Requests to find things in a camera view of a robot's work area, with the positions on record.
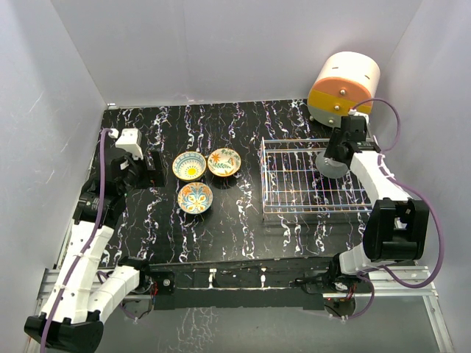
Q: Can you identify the grey hexagon red-rim bowl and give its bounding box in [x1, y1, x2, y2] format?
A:
[315, 151, 349, 179]

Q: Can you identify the white floral leaf bowl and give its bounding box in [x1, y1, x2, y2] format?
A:
[207, 148, 241, 177]

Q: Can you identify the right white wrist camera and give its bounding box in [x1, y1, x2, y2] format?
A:
[348, 108, 369, 120]

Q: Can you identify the yellow blue mandala bowl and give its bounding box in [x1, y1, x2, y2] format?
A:
[172, 151, 207, 182]

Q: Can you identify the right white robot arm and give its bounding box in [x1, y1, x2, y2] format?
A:
[291, 110, 430, 292]

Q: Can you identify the purple cable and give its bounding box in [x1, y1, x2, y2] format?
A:
[38, 127, 118, 353]
[305, 98, 446, 321]

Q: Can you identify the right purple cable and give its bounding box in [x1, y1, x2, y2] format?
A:
[305, 98, 446, 321]

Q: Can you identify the white wire dish rack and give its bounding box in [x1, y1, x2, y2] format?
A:
[260, 138, 372, 215]

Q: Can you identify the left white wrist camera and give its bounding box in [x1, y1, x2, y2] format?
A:
[115, 128, 144, 160]

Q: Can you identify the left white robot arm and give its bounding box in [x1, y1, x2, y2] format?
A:
[24, 147, 166, 352]

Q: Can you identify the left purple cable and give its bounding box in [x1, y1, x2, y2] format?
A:
[38, 127, 118, 353]

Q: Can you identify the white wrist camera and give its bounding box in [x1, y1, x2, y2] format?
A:
[348, 108, 369, 120]
[115, 128, 144, 160]

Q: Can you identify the orange blue ornate bowl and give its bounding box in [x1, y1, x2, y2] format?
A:
[177, 182, 213, 215]

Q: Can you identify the round pastel drawer cabinet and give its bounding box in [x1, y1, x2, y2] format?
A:
[307, 51, 380, 128]

